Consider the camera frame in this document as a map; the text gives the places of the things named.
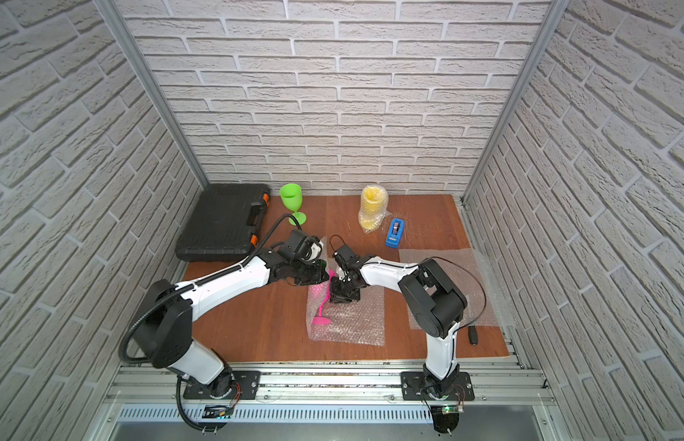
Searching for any pink plastic wine glass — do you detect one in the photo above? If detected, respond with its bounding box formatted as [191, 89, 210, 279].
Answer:
[312, 270, 335, 326]

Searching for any blue tape dispenser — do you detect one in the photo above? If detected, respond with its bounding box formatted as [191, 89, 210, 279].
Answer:
[385, 218, 406, 249]

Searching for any yellow plastic wine glass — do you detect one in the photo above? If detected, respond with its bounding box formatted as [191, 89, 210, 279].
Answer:
[357, 186, 388, 231]

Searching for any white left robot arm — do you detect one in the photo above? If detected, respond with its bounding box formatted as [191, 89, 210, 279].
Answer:
[118, 248, 329, 397]

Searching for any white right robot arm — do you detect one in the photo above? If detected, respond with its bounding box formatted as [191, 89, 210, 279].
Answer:
[332, 251, 468, 383]

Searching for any green plastic wine glass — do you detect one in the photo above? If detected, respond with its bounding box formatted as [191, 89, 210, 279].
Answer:
[280, 183, 307, 225]

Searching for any black plastic tool case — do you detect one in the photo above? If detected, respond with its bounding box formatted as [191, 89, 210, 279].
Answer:
[175, 184, 270, 262]

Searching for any small black tool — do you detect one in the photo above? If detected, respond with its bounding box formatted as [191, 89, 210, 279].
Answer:
[468, 325, 479, 347]

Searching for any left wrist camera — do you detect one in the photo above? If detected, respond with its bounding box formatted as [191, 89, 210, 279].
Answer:
[278, 230, 323, 265]

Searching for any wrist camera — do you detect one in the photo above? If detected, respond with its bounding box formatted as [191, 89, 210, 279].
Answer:
[278, 230, 323, 265]
[333, 244, 372, 277]

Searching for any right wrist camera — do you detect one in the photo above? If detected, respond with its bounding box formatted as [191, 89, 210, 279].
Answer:
[333, 244, 372, 277]

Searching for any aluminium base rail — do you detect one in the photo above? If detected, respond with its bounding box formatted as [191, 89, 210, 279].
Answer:
[87, 356, 568, 440]

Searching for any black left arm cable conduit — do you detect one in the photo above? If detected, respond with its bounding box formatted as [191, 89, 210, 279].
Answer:
[117, 213, 305, 431]

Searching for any left aluminium corner post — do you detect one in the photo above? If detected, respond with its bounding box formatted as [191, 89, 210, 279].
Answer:
[94, 0, 209, 189]

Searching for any aluminium corner post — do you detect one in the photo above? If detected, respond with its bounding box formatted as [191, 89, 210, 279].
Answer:
[461, 0, 569, 208]
[94, 0, 209, 189]

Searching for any right aluminium corner post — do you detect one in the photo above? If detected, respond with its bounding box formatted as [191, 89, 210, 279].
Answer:
[461, 0, 569, 208]

